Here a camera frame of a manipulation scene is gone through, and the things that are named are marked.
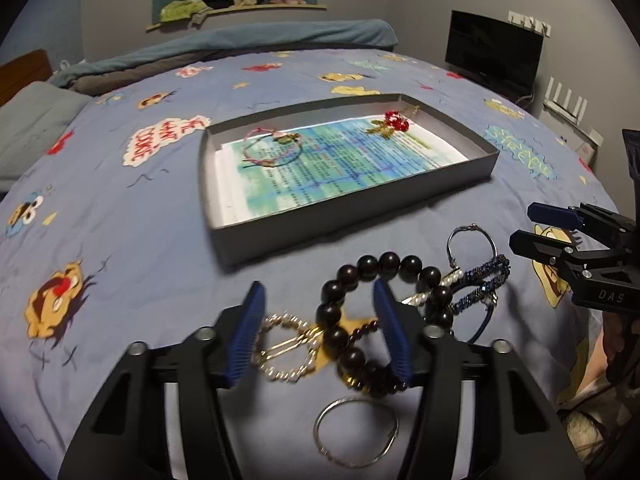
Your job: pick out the green cloth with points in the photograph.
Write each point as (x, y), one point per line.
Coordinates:
(180, 10)

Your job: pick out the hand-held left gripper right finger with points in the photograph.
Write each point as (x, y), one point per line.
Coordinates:
(395, 340)

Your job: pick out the grey blanket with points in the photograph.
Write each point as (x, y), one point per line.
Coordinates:
(110, 80)

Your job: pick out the grey cardboard box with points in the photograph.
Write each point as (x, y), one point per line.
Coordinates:
(300, 235)

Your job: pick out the round pearl hair clip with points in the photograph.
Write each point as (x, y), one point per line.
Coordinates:
(280, 375)

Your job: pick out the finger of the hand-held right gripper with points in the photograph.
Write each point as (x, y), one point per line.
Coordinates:
(552, 214)
(540, 250)

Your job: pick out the printed paper sheet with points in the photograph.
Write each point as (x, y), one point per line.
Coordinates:
(325, 175)

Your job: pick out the wooden window sill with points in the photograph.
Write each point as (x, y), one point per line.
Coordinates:
(310, 7)

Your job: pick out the blue quilt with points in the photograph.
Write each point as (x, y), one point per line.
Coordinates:
(250, 40)

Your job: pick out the large silver bangle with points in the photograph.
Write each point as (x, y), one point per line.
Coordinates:
(316, 427)

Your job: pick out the white plastic bag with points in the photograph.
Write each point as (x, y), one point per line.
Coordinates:
(66, 65)

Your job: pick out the grey cloth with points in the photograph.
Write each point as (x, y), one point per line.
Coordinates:
(200, 17)

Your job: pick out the grey pillow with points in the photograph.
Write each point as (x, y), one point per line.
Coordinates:
(35, 125)

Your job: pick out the white router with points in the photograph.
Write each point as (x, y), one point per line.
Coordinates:
(565, 110)

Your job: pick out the white cabinet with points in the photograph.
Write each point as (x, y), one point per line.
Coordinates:
(570, 135)

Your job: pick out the pearl bar hair clip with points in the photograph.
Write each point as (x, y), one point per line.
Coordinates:
(452, 277)

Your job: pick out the red beaded brooch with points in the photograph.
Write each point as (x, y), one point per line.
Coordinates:
(395, 120)

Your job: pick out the black television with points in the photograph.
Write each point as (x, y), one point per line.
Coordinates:
(492, 52)

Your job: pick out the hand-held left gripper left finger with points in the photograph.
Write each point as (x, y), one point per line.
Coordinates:
(245, 340)

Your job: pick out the wooden headboard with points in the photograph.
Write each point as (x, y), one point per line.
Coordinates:
(25, 72)

